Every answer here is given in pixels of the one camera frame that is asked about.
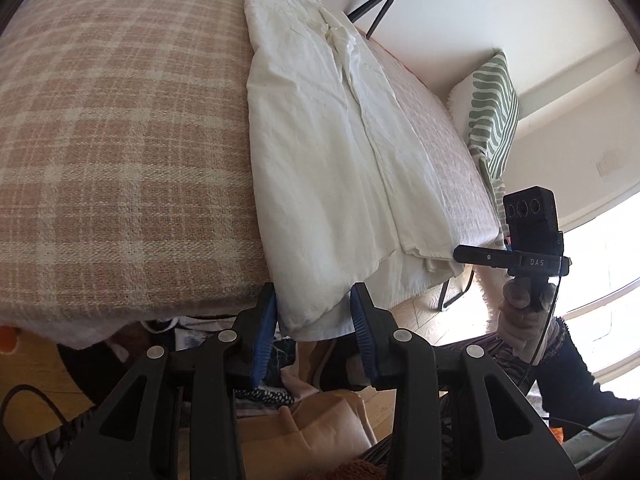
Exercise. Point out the green striped white pillow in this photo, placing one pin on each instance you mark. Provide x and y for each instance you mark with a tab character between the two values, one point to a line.
487	110

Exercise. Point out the white wall socket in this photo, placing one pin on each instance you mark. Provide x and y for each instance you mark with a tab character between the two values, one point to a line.
609	164

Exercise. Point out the black tripod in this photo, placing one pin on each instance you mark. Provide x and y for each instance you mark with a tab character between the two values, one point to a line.
380	5

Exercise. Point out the person's right hand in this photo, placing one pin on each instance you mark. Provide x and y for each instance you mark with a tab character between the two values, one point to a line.
520	330

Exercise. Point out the beige cloth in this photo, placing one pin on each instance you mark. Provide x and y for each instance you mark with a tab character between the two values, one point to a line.
320	435

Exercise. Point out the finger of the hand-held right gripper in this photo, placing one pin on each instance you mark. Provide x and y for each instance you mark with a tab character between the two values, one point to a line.
485	256

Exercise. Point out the beige plaid blanket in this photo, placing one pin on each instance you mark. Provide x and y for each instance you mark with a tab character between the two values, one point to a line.
125	135

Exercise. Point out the black metal chair frame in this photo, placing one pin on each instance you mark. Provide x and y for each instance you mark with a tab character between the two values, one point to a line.
452	300

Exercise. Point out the person's right forearm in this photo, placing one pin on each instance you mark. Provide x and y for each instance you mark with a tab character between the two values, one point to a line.
570	370

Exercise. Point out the white long-sleeved shirt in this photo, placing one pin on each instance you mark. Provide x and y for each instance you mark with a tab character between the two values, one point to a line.
310	160

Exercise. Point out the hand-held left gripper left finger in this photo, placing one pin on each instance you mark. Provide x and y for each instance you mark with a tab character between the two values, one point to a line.
265	340

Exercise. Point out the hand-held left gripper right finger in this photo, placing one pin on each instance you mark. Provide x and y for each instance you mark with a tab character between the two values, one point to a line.
362	330

